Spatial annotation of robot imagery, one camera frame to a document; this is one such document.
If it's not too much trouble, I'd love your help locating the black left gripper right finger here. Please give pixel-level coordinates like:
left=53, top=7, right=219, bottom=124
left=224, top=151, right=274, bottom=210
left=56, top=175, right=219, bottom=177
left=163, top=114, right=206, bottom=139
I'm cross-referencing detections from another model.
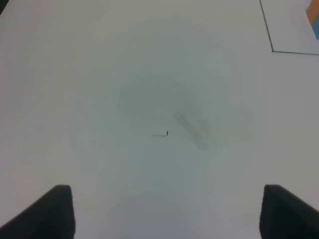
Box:
left=259, top=185, right=319, bottom=239

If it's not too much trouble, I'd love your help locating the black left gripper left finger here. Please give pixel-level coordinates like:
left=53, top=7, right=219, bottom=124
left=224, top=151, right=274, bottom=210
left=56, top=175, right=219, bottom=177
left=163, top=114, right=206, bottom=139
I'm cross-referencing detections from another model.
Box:
left=0, top=185, right=76, bottom=239

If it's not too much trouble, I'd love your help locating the template blue cube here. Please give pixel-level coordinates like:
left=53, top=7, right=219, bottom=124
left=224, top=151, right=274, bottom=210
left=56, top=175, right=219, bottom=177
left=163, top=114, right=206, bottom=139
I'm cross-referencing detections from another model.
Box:
left=311, top=17, right=319, bottom=40

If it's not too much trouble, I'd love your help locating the template orange cube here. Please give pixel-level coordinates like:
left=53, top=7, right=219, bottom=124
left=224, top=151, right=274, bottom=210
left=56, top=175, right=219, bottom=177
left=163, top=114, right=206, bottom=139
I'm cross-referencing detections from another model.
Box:
left=306, top=0, right=319, bottom=24

